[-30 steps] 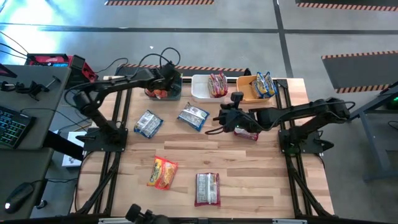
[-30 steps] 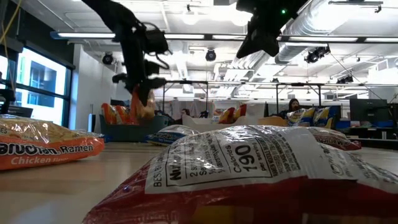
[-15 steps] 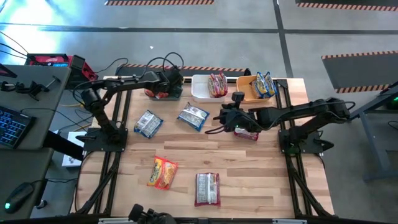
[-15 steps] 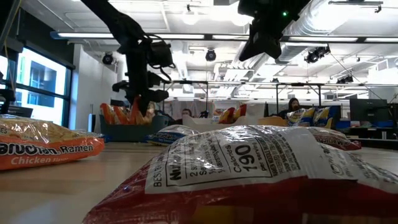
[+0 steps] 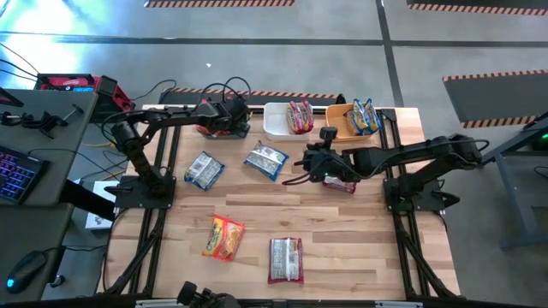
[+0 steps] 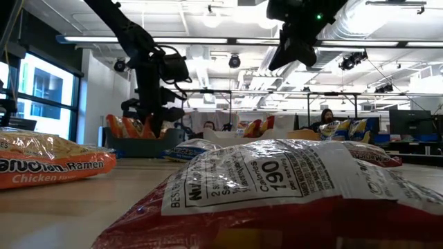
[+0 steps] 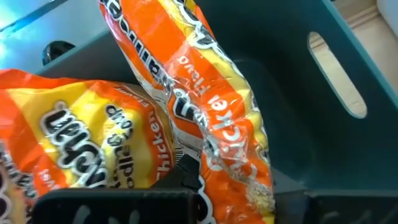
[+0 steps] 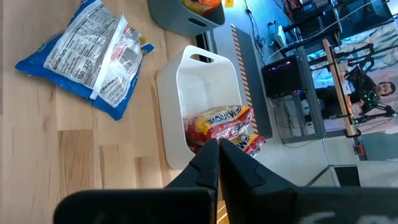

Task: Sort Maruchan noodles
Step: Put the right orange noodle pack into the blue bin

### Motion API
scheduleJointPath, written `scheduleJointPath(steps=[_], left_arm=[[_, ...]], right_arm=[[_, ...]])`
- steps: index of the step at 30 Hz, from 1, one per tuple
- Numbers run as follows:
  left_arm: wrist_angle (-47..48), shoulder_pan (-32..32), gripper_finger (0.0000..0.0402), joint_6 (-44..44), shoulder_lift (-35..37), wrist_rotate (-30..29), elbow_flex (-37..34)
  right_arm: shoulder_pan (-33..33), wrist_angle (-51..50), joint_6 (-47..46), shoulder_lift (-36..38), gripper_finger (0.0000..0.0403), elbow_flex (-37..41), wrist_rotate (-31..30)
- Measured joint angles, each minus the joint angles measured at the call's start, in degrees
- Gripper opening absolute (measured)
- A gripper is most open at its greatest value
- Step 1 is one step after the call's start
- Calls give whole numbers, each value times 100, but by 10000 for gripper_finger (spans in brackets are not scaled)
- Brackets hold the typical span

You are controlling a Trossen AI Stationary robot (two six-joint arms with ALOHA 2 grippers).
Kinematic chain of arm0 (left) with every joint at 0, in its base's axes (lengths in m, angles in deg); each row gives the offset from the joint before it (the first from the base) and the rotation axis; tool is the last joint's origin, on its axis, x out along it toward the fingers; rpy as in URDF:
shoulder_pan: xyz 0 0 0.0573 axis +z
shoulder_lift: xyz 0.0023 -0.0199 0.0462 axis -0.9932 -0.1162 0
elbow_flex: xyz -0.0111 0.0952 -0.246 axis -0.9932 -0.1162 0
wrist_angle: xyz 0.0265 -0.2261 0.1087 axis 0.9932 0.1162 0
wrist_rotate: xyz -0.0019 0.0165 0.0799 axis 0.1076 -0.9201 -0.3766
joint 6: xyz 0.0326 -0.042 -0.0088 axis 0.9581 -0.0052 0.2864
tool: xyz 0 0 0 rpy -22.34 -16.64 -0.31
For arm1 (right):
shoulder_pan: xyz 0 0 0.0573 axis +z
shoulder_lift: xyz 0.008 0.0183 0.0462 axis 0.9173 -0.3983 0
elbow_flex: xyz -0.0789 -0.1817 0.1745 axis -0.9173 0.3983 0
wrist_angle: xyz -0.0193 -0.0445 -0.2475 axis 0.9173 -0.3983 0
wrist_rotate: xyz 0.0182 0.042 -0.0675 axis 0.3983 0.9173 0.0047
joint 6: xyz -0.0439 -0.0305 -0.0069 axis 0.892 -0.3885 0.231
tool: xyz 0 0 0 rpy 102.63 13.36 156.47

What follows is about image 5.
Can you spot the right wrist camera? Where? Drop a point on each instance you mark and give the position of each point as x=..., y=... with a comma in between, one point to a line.
x=328, y=133

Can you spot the white plastic bin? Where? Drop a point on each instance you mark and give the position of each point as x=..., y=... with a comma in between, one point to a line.
x=274, y=122

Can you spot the black aluminium rig frame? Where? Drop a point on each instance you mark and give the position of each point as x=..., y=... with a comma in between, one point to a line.
x=385, y=137

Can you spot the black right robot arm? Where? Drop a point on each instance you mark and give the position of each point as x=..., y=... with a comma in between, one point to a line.
x=406, y=152

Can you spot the red and black toolbox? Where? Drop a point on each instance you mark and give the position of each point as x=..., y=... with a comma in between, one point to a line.
x=111, y=96

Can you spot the blue Maruchan noodle pack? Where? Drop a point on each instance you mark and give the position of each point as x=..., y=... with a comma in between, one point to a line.
x=373, y=114
x=204, y=170
x=352, y=123
x=361, y=115
x=266, y=160

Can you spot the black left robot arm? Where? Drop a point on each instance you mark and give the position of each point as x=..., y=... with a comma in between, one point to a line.
x=137, y=149

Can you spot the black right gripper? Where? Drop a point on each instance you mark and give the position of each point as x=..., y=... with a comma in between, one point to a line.
x=329, y=164

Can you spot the grey steel desk frame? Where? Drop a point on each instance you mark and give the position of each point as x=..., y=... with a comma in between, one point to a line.
x=514, y=201

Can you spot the red Maruchan noodle pack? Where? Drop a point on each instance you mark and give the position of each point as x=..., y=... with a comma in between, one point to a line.
x=293, y=117
x=342, y=187
x=286, y=260
x=307, y=114

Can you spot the black hazard-striped floor mat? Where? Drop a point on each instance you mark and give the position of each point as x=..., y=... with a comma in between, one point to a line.
x=496, y=100
x=471, y=5

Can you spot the black backlit keyboard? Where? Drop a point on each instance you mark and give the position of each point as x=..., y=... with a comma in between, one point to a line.
x=19, y=175

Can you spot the white cardboard box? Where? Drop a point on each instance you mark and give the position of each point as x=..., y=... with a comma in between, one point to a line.
x=100, y=214

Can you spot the yellow plastic bin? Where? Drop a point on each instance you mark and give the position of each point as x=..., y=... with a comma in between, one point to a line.
x=336, y=124

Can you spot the black table-level camera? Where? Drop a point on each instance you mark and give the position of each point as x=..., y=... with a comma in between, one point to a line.
x=201, y=296

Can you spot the grey desk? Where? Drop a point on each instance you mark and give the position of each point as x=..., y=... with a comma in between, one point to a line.
x=64, y=141
x=25, y=226

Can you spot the black computer mouse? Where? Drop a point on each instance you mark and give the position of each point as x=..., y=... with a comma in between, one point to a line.
x=25, y=271

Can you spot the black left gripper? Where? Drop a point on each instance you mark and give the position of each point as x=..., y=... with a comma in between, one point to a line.
x=222, y=115

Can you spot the black clamp tools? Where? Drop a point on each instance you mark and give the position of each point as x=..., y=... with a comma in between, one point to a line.
x=43, y=124

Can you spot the grey plastic bin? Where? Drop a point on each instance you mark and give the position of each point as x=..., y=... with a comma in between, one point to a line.
x=227, y=137

